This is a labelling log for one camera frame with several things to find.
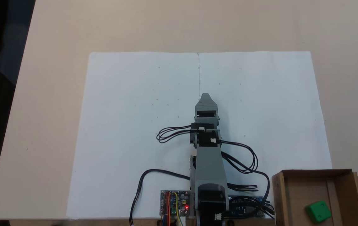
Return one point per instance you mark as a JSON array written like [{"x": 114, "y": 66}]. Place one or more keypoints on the brown cardboard box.
[{"x": 295, "y": 201}]

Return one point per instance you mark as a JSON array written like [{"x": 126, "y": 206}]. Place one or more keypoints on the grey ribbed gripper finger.
[{"x": 206, "y": 103}]

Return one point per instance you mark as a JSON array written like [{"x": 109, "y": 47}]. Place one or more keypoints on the circuit board with red LED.
[{"x": 179, "y": 202}]

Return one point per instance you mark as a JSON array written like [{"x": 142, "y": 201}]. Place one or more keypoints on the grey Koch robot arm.
[{"x": 208, "y": 166}]

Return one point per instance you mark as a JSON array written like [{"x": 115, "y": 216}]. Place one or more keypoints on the green dice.
[{"x": 318, "y": 212}]

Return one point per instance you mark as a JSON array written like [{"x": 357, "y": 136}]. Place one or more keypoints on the blue circuit board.
[{"x": 241, "y": 208}]

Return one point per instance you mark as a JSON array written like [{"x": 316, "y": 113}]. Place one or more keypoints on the white paper sheet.
[
  {"x": 119, "y": 125},
  {"x": 276, "y": 131}
]

